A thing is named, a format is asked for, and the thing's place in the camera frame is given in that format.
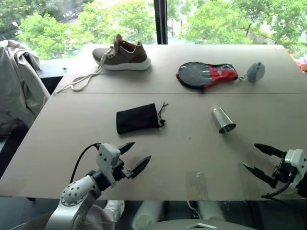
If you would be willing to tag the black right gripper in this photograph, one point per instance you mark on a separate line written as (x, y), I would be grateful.
(284, 173)

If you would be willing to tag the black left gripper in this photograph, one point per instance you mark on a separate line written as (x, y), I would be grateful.
(118, 171)

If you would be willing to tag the stainless steel cup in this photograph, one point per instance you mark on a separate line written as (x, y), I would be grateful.
(221, 118)

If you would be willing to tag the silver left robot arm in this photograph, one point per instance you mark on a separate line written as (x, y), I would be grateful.
(72, 191)

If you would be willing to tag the white shoe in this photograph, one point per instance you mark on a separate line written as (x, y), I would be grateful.
(115, 209)

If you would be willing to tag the white cylinder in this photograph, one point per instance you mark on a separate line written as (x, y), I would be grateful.
(211, 210)
(146, 214)

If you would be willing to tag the grey robot torso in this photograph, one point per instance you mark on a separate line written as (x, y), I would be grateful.
(172, 225)

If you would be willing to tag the grey round pouch with clip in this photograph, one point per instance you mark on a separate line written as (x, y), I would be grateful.
(255, 72)

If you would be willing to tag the brown sneaker with white sole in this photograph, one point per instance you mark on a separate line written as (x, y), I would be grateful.
(127, 57)

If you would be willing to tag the red and black paddle case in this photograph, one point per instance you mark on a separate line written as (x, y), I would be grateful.
(199, 74)

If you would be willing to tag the orange and pink object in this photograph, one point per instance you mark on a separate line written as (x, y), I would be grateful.
(303, 63)

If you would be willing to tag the beige jacket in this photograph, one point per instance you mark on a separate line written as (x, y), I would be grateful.
(16, 83)

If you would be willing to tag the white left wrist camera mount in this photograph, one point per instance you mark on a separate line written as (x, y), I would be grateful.
(108, 153)

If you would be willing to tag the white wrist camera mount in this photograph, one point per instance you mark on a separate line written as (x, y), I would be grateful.
(297, 158)
(108, 153)

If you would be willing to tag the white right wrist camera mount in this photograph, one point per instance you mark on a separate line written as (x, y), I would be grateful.
(297, 158)

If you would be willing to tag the black window frame post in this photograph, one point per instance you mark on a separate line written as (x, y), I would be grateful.
(160, 21)

